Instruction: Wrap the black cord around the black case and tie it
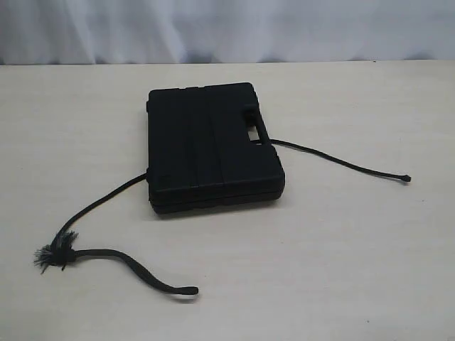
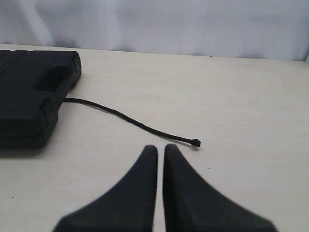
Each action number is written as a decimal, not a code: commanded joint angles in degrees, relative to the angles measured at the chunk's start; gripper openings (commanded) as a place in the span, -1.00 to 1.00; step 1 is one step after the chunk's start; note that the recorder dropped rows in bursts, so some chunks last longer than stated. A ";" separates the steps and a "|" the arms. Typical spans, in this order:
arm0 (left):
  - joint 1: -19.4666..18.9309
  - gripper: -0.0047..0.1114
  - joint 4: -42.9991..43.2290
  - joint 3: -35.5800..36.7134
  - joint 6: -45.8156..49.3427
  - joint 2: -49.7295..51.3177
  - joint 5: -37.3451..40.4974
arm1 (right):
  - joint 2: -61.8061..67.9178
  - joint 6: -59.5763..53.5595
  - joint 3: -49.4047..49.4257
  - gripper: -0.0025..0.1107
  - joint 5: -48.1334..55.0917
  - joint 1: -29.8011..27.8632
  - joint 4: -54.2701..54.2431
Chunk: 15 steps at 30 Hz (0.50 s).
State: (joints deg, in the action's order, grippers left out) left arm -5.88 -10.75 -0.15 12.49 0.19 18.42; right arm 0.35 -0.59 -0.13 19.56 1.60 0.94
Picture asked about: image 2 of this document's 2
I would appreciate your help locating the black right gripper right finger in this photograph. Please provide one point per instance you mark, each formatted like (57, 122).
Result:
(193, 205)

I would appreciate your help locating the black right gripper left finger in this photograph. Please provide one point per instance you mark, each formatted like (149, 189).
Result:
(127, 207)

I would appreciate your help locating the black plastic case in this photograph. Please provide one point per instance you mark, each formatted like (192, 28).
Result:
(33, 86)

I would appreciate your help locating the white backdrop curtain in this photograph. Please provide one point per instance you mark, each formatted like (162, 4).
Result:
(271, 29)

